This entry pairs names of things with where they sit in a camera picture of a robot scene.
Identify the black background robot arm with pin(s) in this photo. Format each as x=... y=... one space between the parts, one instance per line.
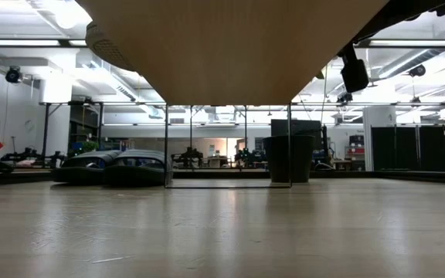
x=187 y=158
x=249 y=158

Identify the black partition panels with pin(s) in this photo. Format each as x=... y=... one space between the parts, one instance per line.
x=408 y=148

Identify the shelf with red bins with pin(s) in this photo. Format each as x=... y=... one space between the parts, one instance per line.
x=356 y=150

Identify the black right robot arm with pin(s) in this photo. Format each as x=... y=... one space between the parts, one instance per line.
x=400 y=19

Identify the black plant pot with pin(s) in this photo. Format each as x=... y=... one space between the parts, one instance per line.
x=280 y=158

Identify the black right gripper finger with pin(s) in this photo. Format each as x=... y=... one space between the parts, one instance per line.
x=355 y=77

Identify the black metal rack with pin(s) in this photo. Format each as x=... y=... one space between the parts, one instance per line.
x=45 y=131

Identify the dark grey board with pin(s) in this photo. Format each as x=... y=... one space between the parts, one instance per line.
x=296 y=127

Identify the wooden shelf with black frame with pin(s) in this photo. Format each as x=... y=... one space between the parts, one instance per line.
x=226 y=50

